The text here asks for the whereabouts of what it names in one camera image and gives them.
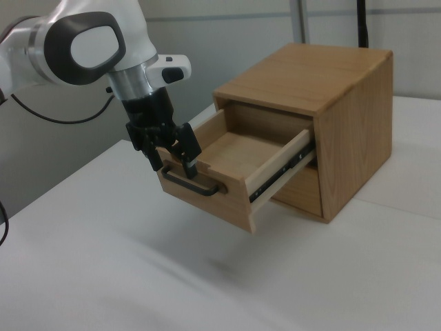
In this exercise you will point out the wooden drawer with slot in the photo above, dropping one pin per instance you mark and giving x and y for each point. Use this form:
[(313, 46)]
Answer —
[(303, 193)]

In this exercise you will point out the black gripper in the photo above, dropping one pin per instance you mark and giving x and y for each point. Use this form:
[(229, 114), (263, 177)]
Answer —
[(148, 110)]

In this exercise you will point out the black stand pole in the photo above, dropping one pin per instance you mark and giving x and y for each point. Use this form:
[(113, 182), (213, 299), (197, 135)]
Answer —
[(362, 24)]

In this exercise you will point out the grey partition post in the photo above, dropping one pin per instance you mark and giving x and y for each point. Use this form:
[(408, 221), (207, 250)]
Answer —
[(300, 20)]

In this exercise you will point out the wooden drawer cabinet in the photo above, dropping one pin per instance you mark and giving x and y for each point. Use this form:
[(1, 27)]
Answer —
[(310, 76)]

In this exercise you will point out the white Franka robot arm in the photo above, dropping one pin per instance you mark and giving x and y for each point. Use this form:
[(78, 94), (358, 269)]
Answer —
[(93, 48)]

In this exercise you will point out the black drawer slide rail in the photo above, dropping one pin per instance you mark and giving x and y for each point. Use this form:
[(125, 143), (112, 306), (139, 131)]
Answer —
[(280, 172)]

